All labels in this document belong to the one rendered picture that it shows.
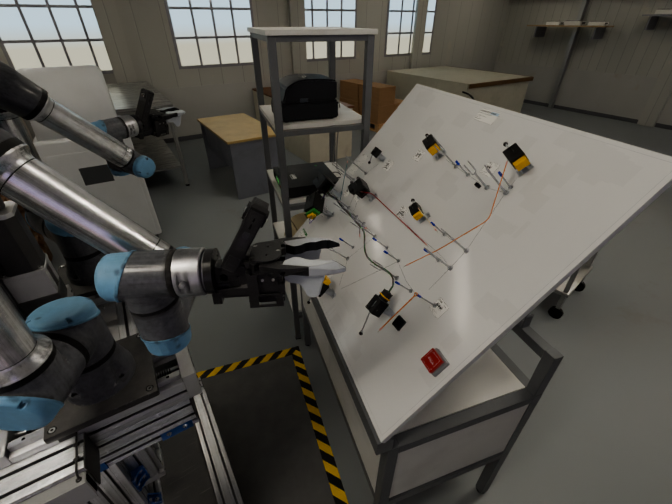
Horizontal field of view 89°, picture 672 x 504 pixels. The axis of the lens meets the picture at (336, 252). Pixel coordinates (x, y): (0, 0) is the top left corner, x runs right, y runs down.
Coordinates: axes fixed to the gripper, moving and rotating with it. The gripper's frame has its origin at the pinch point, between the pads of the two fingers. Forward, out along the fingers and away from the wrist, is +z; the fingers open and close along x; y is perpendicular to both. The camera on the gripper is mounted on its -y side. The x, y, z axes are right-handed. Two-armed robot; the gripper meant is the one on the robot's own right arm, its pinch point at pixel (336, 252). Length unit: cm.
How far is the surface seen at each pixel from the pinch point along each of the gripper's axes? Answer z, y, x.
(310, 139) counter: 13, 53, -492
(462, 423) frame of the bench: 43, 76, -22
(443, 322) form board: 35, 40, -29
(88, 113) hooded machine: -177, -3, -276
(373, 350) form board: 16, 57, -39
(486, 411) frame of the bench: 52, 75, -25
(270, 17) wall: -44, -131, -708
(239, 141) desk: -73, 36, -373
